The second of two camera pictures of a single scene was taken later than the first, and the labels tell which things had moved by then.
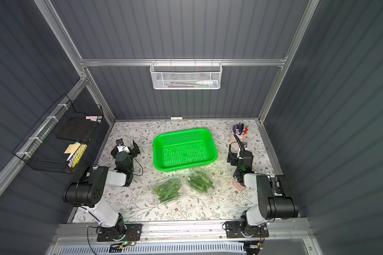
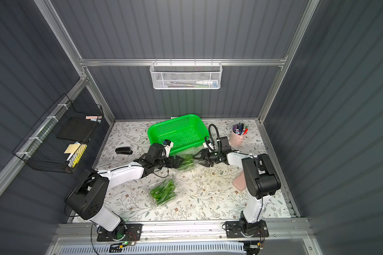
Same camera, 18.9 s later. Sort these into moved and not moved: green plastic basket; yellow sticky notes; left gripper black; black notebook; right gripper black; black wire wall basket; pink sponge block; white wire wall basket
Moved: green plastic basket; left gripper black; right gripper black
Not moved: black notebook; yellow sticky notes; white wire wall basket; pink sponge block; black wire wall basket
